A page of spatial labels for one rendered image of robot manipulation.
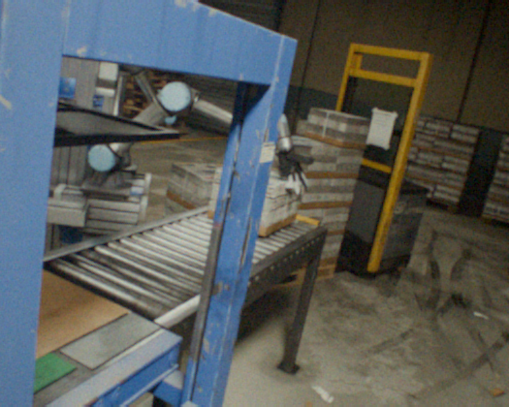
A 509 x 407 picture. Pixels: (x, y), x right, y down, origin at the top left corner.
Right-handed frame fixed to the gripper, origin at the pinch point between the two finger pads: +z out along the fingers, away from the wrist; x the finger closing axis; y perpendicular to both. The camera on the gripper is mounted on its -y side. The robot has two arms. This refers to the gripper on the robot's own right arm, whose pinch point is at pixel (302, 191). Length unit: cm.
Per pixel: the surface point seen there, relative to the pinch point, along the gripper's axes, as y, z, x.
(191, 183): 84, -22, -43
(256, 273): 4, 22, 53
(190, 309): 5, 21, 93
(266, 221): 13.1, 7.6, 17.1
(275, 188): 5.1, -4.5, 15.7
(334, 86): 180, -163, -746
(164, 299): 13, 17, 93
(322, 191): 42, 7, -137
